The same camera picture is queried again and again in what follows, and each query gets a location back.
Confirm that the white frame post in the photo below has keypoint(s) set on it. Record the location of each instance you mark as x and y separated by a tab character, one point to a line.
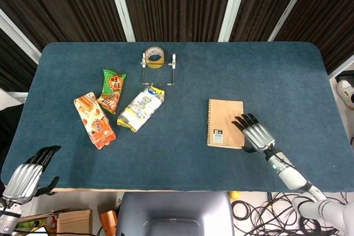
290	6
343	66
19	37
121	6
233	6

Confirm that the orange plastic object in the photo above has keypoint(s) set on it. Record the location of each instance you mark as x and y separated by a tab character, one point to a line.
109	219

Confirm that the black clothing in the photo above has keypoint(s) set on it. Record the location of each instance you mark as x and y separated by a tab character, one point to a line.
8	128

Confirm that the yellow white plastic package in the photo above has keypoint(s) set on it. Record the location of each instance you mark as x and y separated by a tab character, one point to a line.
141	109

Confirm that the small yellow object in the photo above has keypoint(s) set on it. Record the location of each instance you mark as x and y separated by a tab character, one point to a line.
234	195

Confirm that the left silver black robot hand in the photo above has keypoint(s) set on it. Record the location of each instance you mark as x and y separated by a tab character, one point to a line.
23	180

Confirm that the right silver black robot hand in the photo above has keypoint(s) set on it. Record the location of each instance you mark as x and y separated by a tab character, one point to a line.
258	133

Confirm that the clear packing tape roll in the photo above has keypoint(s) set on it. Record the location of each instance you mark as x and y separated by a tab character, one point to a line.
155	65

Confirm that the grey robot torso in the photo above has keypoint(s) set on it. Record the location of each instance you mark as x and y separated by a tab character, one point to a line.
174	205

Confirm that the orange biscuit box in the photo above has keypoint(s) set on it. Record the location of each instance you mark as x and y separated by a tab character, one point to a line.
94	122

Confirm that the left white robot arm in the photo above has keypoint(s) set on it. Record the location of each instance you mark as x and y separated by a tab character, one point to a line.
9	219

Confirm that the brown spiral notebook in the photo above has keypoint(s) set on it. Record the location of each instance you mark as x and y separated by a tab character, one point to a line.
221	120

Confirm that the blue table cloth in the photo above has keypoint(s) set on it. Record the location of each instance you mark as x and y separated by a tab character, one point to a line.
177	150

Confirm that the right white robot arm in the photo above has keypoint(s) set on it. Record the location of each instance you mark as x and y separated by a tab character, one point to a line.
290	176

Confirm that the white sneaker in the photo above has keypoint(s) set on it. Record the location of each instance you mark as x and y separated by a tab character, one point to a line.
345	88

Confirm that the green snack bag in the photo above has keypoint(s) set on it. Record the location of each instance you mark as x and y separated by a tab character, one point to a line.
112	89

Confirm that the cardboard box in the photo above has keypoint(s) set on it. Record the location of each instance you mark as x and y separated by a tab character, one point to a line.
74	222

